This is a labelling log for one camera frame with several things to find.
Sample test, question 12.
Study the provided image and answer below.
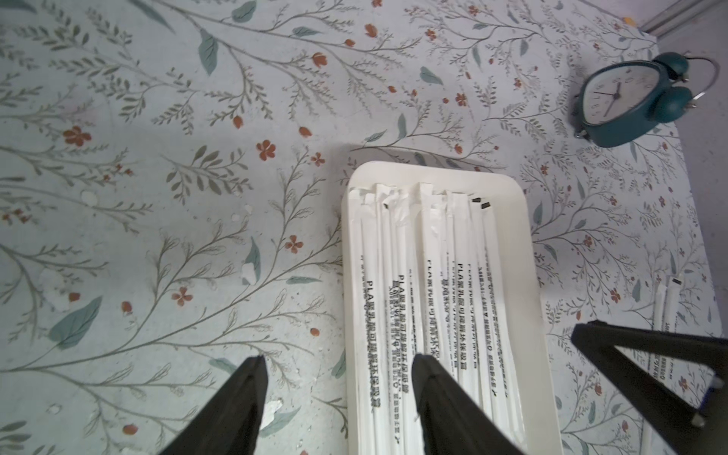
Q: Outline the teal alarm clock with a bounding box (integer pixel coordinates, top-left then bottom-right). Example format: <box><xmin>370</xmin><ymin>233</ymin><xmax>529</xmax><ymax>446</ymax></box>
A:
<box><xmin>574</xmin><ymin>52</ymin><xmax>720</xmax><ymax>148</ymax></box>

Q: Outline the white storage tray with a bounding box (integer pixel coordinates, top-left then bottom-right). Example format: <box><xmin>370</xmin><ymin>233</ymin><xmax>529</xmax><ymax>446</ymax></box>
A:
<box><xmin>349</xmin><ymin>161</ymin><xmax>562</xmax><ymax>454</ymax></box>

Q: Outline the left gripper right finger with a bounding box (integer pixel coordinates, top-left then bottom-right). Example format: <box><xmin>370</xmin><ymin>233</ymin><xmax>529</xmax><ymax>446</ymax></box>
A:
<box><xmin>411</xmin><ymin>354</ymin><xmax>521</xmax><ymax>455</ymax></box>

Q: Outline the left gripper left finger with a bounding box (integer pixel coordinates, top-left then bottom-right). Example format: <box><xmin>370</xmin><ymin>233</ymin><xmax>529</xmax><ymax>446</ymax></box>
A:
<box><xmin>161</xmin><ymin>356</ymin><xmax>268</xmax><ymax>455</ymax></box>

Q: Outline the wrapped straw right bundle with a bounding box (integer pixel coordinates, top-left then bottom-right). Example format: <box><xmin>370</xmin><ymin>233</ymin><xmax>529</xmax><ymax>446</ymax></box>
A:
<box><xmin>481</xmin><ymin>202</ymin><xmax>527</xmax><ymax>450</ymax></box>

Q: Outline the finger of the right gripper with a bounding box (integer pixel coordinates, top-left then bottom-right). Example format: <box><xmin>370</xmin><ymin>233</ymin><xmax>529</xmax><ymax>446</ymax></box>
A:
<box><xmin>591</xmin><ymin>320</ymin><xmax>727</xmax><ymax>370</ymax></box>
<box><xmin>571</xmin><ymin>322</ymin><xmax>703</xmax><ymax>454</ymax></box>

